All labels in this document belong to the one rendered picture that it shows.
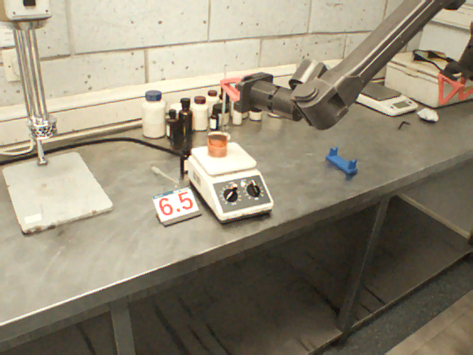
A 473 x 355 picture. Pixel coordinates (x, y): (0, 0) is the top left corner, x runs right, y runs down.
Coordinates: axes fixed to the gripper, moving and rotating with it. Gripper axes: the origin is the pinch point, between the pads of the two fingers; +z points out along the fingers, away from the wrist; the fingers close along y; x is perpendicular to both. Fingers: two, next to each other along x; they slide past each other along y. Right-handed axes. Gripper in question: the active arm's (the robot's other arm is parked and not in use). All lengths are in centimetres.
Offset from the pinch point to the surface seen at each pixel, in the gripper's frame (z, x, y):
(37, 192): 26.3, 24.7, 34.0
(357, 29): 19, 1, -107
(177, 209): -1.8, 24.4, 15.7
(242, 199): -11.9, 21.8, 6.0
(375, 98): -3, 22, -86
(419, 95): -13, 22, -108
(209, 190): -5.3, 20.7, 9.6
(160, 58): 44.4, 6.7, -19.8
